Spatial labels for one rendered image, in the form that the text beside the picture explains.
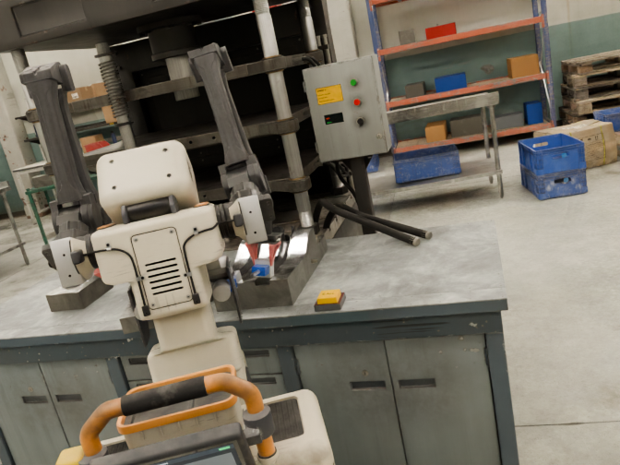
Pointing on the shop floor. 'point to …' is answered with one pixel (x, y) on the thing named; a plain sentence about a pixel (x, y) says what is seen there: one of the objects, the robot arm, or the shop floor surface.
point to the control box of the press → (349, 120)
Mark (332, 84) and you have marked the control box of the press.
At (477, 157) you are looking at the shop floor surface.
